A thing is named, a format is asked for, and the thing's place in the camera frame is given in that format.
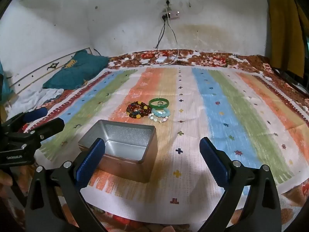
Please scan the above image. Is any mustard yellow hanging cloth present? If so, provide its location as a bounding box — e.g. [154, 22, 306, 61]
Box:
[269, 0, 306, 78]

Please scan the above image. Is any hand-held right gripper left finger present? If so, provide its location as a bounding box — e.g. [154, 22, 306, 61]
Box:
[24, 137, 107, 232]

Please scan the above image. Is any green jade bangle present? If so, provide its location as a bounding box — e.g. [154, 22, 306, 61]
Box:
[148, 97, 169, 109]

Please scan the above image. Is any silver metal tin box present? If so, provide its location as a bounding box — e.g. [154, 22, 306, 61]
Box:
[78, 119, 157, 183]

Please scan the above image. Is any white crumpled cloth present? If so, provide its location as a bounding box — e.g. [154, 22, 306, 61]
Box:
[11, 88, 64, 113]

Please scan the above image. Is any white power strip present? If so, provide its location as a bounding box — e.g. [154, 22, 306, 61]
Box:
[161, 11, 181, 20]

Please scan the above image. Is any person's left hand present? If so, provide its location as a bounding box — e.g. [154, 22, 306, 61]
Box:
[0, 170, 13, 187]

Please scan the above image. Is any black power cable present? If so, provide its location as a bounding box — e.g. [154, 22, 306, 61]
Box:
[168, 18, 179, 51]
[126, 17, 167, 66]

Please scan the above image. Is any multicoloured amber bead bracelet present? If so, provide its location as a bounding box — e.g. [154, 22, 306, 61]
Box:
[130, 101, 149, 119]

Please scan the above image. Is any teal pillow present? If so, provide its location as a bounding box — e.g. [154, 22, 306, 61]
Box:
[43, 49, 109, 90]

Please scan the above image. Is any striped colourful blanket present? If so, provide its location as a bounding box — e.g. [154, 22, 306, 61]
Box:
[22, 66, 309, 223]

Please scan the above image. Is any red bead bracelet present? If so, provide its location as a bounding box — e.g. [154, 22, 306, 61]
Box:
[126, 102, 140, 118]

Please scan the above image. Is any light blue bead bracelet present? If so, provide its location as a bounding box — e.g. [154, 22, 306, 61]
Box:
[152, 108, 171, 118]

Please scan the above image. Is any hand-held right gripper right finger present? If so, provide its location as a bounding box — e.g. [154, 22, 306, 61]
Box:
[199, 136, 283, 232]

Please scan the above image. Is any white charging cable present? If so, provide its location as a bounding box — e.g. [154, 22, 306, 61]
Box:
[159, 48, 180, 66]

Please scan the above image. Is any white pink bead bracelet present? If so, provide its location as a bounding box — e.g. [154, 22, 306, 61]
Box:
[148, 115, 169, 124]

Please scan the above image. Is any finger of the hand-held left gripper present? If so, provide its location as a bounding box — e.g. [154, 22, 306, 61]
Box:
[2, 107, 48, 129]
[23, 118, 65, 141]

